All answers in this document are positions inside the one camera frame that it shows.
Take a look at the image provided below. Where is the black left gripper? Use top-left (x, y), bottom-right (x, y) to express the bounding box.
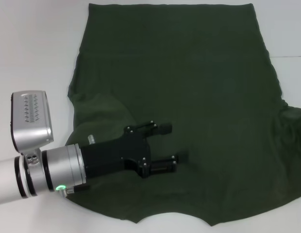
top-left (81, 119), bottom-right (190, 180)

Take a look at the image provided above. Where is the dark green shirt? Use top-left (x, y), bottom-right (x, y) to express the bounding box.
top-left (67, 2), bottom-right (301, 220)

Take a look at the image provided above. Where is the thin dark arm cable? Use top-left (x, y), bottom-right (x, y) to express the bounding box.
top-left (59, 184), bottom-right (91, 198)

